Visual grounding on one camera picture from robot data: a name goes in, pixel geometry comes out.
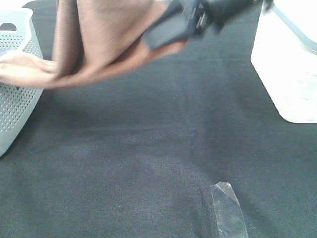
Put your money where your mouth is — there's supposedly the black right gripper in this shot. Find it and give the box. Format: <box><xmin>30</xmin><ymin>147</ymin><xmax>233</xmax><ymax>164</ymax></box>
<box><xmin>142</xmin><ymin>0</ymin><xmax>255</xmax><ymax>49</ymax></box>

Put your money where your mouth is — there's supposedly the brown microfiber towel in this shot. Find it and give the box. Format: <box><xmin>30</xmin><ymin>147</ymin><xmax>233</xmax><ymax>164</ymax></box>
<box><xmin>0</xmin><ymin>0</ymin><xmax>186</xmax><ymax>89</ymax></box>

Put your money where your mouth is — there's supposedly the white plastic storage bin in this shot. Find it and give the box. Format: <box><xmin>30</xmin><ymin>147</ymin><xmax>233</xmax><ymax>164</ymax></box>
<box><xmin>251</xmin><ymin>0</ymin><xmax>317</xmax><ymax>123</ymax></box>

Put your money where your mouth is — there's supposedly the black table cloth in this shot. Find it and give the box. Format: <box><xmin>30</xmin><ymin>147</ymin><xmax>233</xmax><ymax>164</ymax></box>
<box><xmin>0</xmin><ymin>6</ymin><xmax>317</xmax><ymax>238</ymax></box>

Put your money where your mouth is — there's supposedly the grey perforated laundry basket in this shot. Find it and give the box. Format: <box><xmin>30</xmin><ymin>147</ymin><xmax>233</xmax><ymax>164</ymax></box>
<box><xmin>0</xmin><ymin>7</ymin><xmax>43</xmax><ymax>155</ymax></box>

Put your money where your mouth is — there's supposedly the clear tape strip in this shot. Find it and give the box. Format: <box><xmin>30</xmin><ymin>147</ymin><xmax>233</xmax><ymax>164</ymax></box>
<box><xmin>211</xmin><ymin>181</ymin><xmax>249</xmax><ymax>238</ymax></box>

